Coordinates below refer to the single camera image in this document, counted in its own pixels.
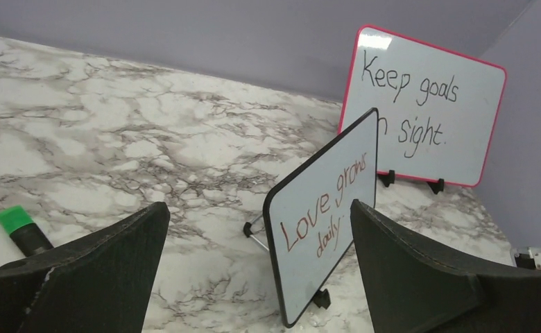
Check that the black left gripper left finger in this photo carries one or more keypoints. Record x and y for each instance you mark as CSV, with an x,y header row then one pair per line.
x,y
101,282

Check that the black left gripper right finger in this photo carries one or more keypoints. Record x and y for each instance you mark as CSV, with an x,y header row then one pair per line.
x,y
416,284

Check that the small black-framed whiteboard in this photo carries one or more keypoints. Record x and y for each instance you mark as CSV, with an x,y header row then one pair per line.
x,y
306,215

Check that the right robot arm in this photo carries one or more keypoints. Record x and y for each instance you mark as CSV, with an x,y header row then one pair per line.
x,y
527,257

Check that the large pink-framed whiteboard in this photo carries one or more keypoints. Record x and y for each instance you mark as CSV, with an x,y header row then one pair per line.
x,y
437,107

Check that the green black highlighter marker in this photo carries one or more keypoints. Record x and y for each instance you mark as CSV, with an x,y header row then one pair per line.
x,y
23,231

